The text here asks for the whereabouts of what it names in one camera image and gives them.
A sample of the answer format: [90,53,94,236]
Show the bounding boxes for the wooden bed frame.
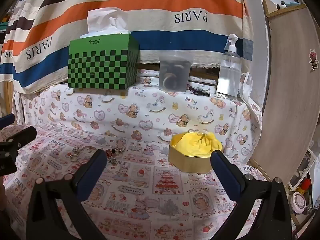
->
[0,79,15,120]

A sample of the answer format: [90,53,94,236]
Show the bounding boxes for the clear spray bottle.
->
[215,34,242,99]

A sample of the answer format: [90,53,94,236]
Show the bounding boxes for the gold hexagonal box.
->
[168,130,223,174]

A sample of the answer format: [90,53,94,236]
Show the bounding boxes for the white paper sheet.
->
[287,149,318,190]

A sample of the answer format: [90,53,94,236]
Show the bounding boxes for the dark coiled items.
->
[162,62,189,90]

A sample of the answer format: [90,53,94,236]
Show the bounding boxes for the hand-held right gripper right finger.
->
[210,150,293,240]

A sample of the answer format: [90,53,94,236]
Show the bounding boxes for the striped cloth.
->
[0,0,254,93]

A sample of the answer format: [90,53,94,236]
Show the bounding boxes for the pink round case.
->
[291,192,307,214]

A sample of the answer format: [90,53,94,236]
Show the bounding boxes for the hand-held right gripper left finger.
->
[26,149,108,240]

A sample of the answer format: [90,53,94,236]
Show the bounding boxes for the green checkered tissue box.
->
[68,34,140,90]

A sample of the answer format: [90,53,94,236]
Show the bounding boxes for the clear plastic cup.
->
[159,51,194,92]

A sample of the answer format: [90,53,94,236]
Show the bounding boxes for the cartoon sticker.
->
[309,49,318,70]

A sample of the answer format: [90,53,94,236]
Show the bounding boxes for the pink printed cloth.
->
[4,124,267,240]

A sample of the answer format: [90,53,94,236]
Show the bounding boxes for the thin silver bangle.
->
[77,146,95,157]

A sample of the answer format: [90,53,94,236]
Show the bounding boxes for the bear printed blanket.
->
[12,69,263,160]

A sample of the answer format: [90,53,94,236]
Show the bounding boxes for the wooden board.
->
[250,4,320,188]

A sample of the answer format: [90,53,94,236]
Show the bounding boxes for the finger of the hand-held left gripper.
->
[0,126,37,177]
[0,114,15,130]

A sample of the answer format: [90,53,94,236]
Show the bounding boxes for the yellow paper lining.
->
[170,131,223,158]

